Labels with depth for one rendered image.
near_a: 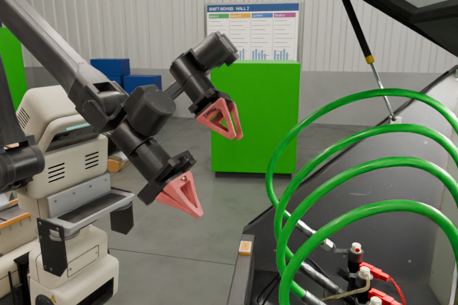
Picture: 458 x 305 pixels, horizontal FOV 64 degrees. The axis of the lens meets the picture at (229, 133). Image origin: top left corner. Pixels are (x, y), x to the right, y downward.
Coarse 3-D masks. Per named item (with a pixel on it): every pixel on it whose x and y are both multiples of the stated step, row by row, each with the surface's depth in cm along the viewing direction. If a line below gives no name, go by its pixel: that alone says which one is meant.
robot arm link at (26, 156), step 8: (24, 144) 84; (8, 152) 79; (16, 152) 80; (24, 152) 82; (32, 152) 83; (16, 160) 79; (24, 160) 81; (32, 160) 82; (16, 168) 79; (24, 168) 81; (32, 168) 83; (16, 176) 80; (24, 176) 82; (32, 176) 85; (8, 184) 81
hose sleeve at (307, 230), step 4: (300, 220) 72; (296, 224) 72; (300, 224) 72; (304, 224) 72; (296, 228) 72; (300, 228) 72; (304, 228) 72; (308, 228) 72; (304, 232) 72; (308, 232) 72; (312, 232) 72; (308, 236) 72; (324, 240) 72; (320, 244) 72
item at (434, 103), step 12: (348, 96) 65; (360, 96) 64; (372, 96) 64; (408, 96) 63; (420, 96) 63; (324, 108) 66; (444, 108) 63; (312, 120) 67; (456, 120) 63; (288, 132) 68; (456, 132) 64; (276, 156) 69; (276, 204) 72; (288, 216) 72
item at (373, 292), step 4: (372, 288) 64; (368, 292) 64; (372, 292) 63; (376, 292) 63; (380, 292) 63; (368, 296) 64; (372, 296) 63; (376, 296) 62; (380, 296) 62; (384, 296) 62; (388, 296) 62; (384, 300) 61; (388, 300) 61; (392, 300) 61; (384, 304) 62; (388, 304) 61; (392, 304) 61; (396, 304) 61; (400, 304) 61
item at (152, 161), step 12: (144, 144) 61; (156, 144) 62; (132, 156) 62; (144, 156) 60; (156, 156) 61; (168, 156) 62; (180, 156) 60; (144, 168) 60; (156, 168) 60; (168, 168) 59
